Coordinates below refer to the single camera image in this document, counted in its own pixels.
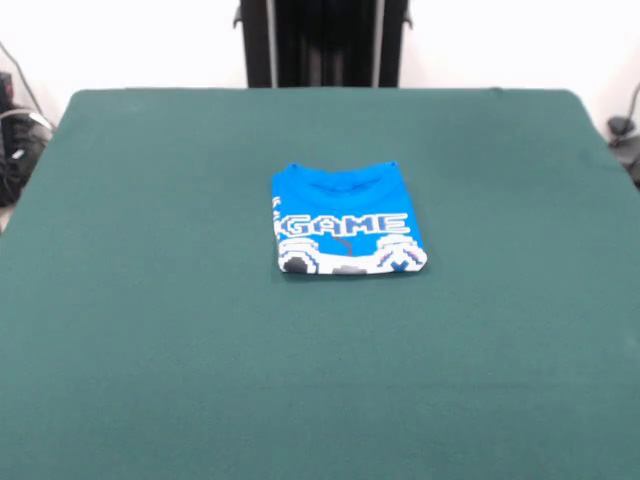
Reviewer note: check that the dark green table cloth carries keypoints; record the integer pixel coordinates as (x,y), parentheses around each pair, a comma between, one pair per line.
(150,325)

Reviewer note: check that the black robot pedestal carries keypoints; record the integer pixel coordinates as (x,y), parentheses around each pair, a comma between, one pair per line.
(325,40)

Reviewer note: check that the blue GAME print t-shirt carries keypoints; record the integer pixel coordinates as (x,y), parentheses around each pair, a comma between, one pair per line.
(345,200)

